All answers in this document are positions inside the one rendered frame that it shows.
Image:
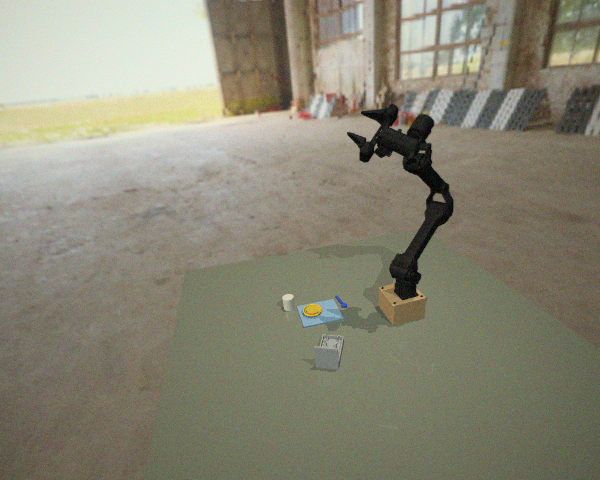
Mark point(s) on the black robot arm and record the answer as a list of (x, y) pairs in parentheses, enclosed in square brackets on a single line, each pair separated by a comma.
[(404, 266)]

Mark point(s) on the beige cylinder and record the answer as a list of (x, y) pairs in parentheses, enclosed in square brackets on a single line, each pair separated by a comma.
[(288, 302)]

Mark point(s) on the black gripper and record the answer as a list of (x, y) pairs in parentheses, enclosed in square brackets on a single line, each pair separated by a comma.
[(387, 138)]

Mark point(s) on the light blue flat slab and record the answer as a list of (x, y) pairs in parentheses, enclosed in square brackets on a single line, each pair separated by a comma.
[(330, 313)]

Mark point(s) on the grey dish rack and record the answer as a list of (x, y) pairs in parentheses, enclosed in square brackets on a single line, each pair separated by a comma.
[(328, 354)]

